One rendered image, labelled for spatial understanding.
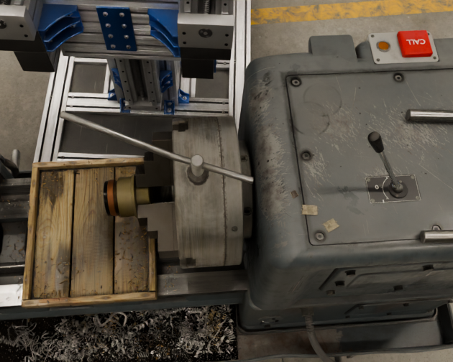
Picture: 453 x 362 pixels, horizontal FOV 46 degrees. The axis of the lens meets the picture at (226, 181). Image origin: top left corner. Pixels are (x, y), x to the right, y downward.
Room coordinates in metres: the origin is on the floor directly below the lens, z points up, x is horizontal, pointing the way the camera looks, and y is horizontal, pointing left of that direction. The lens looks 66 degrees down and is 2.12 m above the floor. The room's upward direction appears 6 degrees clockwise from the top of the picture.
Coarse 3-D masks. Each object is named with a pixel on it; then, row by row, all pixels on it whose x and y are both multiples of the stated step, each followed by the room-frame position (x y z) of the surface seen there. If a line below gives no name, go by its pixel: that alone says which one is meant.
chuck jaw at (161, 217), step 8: (144, 208) 0.38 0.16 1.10; (152, 208) 0.38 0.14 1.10; (160, 208) 0.38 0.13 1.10; (168, 208) 0.38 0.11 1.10; (144, 216) 0.36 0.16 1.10; (152, 216) 0.36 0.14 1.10; (160, 216) 0.36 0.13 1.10; (168, 216) 0.36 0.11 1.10; (144, 224) 0.35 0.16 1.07; (152, 224) 0.34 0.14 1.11; (160, 224) 0.34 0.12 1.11; (168, 224) 0.35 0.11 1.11; (152, 232) 0.33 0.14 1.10; (160, 232) 0.33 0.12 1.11; (168, 232) 0.33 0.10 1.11; (176, 232) 0.33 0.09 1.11; (160, 240) 0.31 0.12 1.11; (168, 240) 0.31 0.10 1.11; (176, 240) 0.31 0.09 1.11; (160, 248) 0.29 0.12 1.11; (168, 248) 0.30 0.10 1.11; (176, 248) 0.30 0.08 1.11; (160, 256) 0.28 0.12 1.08; (168, 256) 0.29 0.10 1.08; (176, 256) 0.29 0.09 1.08
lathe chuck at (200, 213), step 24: (192, 120) 0.54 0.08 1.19; (216, 120) 0.54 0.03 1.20; (192, 144) 0.46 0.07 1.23; (216, 144) 0.47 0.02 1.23; (192, 192) 0.37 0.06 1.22; (216, 192) 0.37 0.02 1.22; (192, 216) 0.33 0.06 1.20; (216, 216) 0.34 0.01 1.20; (192, 240) 0.30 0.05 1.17; (216, 240) 0.30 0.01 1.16; (192, 264) 0.28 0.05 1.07; (216, 264) 0.28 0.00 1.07
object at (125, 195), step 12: (120, 180) 0.43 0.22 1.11; (132, 180) 0.43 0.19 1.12; (108, 192) 0.40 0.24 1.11; (120, 192) 0.40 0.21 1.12; (132, 192) 0.40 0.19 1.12; (144, 192) 0.41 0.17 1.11; (108, 204) 0.38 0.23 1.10; (120, 204) 0.38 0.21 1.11; (132, 204) 0.38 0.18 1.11; (144, 204) 0.39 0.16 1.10
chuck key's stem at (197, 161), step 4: (196, 156) 0.40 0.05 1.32; (200, 156) 0.40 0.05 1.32; (192, 160) 0.39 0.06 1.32; (196, 160) 0.39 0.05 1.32; (200, 160) 0.39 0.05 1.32; (192, 164) 0.38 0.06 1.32; (196, 164) 0.38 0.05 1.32; (200, 164) 0.38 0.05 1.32; (192, 168) 0.39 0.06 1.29; (196, 168) 0.38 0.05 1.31; (200, 168) 0.38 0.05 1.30; (196, 172) 0.39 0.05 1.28; (200, 172) 0.39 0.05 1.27; (196, 176) 0.40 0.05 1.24; (200, 176) 0.40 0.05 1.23
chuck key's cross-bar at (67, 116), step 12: (72, 120) 0.42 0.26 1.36; (84, 120) 0.43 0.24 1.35; (108, 132) 0.41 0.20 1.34; (132, 144) 0.41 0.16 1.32; (144, 144) 0.41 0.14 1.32; (168, 156) 0.40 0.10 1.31; (180, 156) 0.40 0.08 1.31; (204, 168) 0.39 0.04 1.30; (216, 168) 0.39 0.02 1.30; (252, 180) 0.37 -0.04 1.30
